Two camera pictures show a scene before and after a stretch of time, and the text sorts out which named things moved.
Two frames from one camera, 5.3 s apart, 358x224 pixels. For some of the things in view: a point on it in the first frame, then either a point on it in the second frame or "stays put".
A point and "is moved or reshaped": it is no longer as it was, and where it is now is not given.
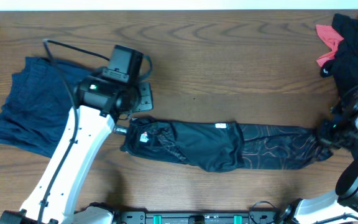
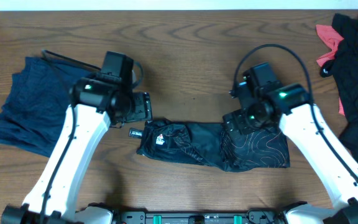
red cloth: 332,37 stays put
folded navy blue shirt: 38,102 stays put
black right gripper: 323,135 to 240,116
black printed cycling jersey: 224,146 is moved or reshaped
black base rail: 153,217 stays put
